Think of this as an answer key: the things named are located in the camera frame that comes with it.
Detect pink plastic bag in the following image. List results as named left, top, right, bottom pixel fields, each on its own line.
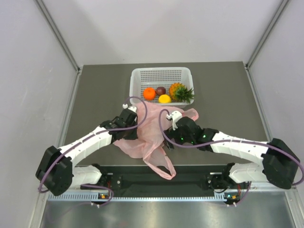
left=114, top=102, right=199, bottom=180

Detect orange tangerine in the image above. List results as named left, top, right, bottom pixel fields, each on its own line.
left=142, top=87, right=156, bottom=101

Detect yellow lemon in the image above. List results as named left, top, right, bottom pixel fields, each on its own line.
left=158, top=94, right=171, bottom=104

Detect orange toy pineapple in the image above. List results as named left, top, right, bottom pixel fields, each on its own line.
left=169, top=83, right=194, bottom=104

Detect dark purple plum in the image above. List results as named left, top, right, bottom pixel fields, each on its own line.
left=155, top=86, right=166, bottom=96

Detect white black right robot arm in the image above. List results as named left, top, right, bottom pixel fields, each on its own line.
left=162, top=117, right=304, bottom=190

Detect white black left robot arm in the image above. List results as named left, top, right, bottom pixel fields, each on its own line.
left=35, top=106, right=137, bottom=196

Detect white perforated plastic basket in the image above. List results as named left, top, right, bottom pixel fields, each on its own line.
left=129, top=67, right=194, bottom=100

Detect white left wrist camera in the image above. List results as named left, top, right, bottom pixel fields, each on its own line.
left=123, top=104, right=137, bottom=113

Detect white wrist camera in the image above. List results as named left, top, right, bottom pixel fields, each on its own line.
left=166, top=111, right=182, bottom=130
left=123, top=104, right=137, bottom=113

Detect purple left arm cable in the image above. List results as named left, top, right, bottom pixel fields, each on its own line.
left=38, top=96, right=148, bottom=207

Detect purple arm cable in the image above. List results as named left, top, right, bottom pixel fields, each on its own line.
left=158, top=108, right=304, bottom=206
left=38, top=96, right=148, bottom=207

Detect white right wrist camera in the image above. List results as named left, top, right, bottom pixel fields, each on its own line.
left=166, top=111, right=182, bottom=130

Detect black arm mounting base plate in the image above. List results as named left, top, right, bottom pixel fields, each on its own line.
left=97, top=173, right=237, bottom=191

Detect aluminium frame rail front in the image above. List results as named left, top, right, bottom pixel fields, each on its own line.
left=38, top=171, right=297, bottom=202

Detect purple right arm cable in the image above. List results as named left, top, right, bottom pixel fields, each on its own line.
left=158, top=108, right=304, bottom=206

